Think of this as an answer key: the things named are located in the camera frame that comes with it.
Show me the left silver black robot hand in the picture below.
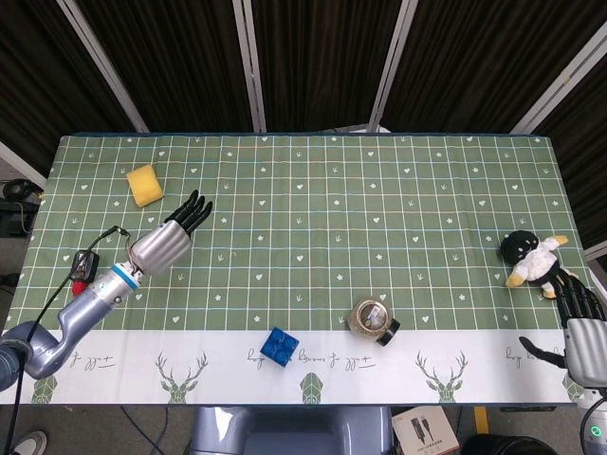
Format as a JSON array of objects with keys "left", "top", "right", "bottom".
[{"left": 128, "top": 191, "right": 213, "bottom": 276}]

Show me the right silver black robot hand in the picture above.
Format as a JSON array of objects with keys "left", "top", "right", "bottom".
[{"left": 519, "top": 272, "right": 607, "bottom": 391}]

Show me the yellow sponge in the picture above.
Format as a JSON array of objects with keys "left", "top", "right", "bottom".
[{"left": 126, "top": 164, "right": 165, "bottom": 209}]

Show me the small black adapter box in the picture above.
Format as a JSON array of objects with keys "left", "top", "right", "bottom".
[{"left": 70, "top": 250, "right": 101, "bottom": 282}]

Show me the black white penguin plush toy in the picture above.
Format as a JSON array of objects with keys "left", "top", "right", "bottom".
[{"left": 500, "top": 230, "right": 580, "bottom": 300}]

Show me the black round bin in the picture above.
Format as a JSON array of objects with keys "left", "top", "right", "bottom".
[{"left": 462, "top": 433, "right": 578, "bottom": 455}]

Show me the grey equipment box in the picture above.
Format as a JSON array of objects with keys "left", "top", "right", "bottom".
[{"left": 0, "top": 200, "right": 42, "bottom": 237}]

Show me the blue toy building block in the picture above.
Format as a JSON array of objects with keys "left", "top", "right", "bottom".
[{"left": 259, "top": 326, "right": 302, "bottom": 369}]

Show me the green checked tablecloth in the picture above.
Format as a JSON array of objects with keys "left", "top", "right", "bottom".
[{"left": 30, "top": 134, "right": 599, "bottom": 408}]

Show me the dark folding screen panel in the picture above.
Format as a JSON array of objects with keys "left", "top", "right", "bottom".
[
  {"left": 0, "top": 0, "right": 149, "bottom": 184},
  {"left": 231, "top": 0, "right": 419, "bottom": 135},
  {"left": 372, "top": 0, "right": 607, "bottom": 137},
  {"left": 70, "top": 0, "right": 265, "bottom": 135},
  {"left": 511, "top": 27, "right": 607, "bottom": 262}
]

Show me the glass jar with black lid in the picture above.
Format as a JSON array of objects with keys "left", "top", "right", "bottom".
[{"left": 348, "top": 296, "right": 402, "bottom": 348}]

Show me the grey robot torso base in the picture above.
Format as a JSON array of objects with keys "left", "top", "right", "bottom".
[{"left": 189, "top": 405, "right": 395, "bottom": 455}]

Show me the white shoe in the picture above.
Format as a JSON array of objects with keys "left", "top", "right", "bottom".
[{"left": 11, "top": 429, "right": 48, "bottom": 455}]

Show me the black coiled cable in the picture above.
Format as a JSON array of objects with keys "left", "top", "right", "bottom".
[{"left": 2, "top": 179, "right": 45, "bottom": 201}]

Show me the white cable product box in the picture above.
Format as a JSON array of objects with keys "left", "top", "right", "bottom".
[{"left": 392, "top": 407, "right": 460, "bottom": 451}]

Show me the blue floor cable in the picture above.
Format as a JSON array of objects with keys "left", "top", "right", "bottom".
[{"left": 154, "top": 405, "right": 193, "bottom": 455}]

